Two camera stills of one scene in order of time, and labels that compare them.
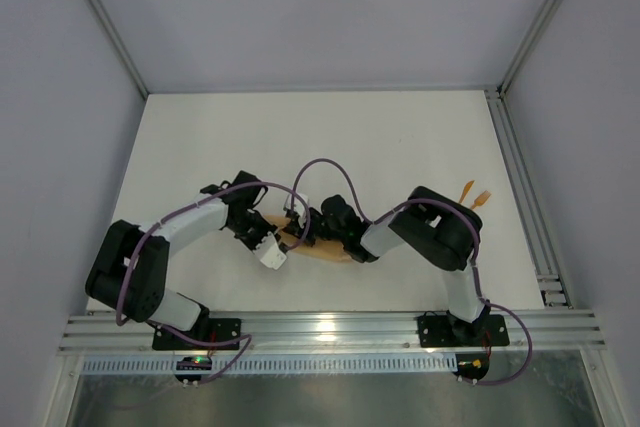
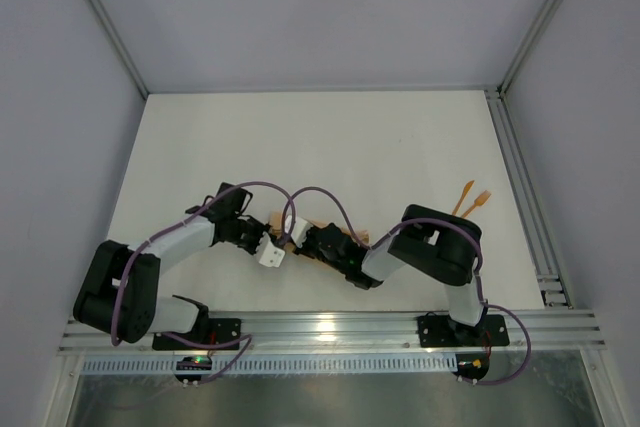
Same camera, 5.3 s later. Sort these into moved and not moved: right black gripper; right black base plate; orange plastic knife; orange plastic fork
Moved: right black gripper
Not moved: right black base plate; orange plastic fork; orange plastic knife
